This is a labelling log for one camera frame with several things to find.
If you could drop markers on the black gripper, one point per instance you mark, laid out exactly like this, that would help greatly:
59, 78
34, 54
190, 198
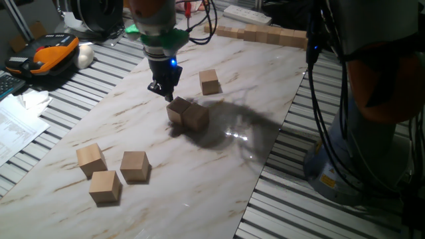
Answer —
164, 73

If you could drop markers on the large wooden cube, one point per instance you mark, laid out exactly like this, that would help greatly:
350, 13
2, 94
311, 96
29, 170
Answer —
91, 159
134, 166
286, 38
261, 34
209, 83
298, 39
250, 33
197, 117
273, 36
176, 111
104, 186

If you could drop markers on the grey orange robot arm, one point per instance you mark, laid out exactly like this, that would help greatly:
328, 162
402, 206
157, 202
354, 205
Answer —
382, 89

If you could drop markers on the small wooden cube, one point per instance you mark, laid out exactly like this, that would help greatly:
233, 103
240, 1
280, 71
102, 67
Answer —
221, 31
228, 32
215, 30
241, 34
207, 29
234, 33

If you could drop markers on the marble pattern board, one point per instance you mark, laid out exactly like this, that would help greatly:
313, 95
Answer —
199, 172

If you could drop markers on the pink folded cloth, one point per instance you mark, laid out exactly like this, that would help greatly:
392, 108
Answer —
199, 4

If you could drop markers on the black round spool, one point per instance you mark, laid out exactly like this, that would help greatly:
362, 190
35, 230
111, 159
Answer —
99, 15

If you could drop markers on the white power strip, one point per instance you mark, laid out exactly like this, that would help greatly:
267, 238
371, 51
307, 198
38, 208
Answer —
247, 15

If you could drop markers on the orange black teach pendant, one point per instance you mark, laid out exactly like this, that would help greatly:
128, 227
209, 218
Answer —
50, 54

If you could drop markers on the crumpled white tissue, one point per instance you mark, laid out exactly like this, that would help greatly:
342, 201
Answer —
34, 101

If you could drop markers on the brown cardboard piece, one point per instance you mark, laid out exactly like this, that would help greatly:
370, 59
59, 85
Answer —
16, 43
37, 30

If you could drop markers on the black bag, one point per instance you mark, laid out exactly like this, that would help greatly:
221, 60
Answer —
285, 13

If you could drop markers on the printed paper sheets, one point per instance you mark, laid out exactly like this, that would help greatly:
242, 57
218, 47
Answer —
16, 129

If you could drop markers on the black keyboard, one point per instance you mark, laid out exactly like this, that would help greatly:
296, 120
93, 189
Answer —
8, 84

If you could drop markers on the grey metal base plate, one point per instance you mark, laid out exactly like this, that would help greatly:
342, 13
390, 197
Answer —
113, 38

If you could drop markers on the slanted aluminium frame beam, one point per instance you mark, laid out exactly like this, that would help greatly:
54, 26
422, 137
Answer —
18, 20

